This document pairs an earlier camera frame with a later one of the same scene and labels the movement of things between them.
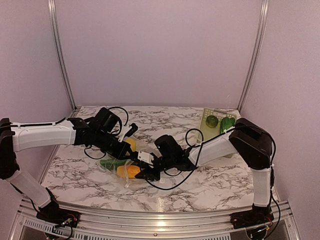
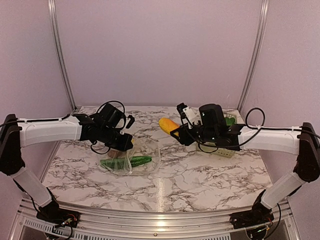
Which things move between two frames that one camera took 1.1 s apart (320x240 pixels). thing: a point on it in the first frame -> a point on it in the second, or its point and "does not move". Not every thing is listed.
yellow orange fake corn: (128, 171) -> (167, 125)
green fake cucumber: (113, 164) does not move
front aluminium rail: (155, 226) does not move
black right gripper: (149, 175) -> (184, 137)
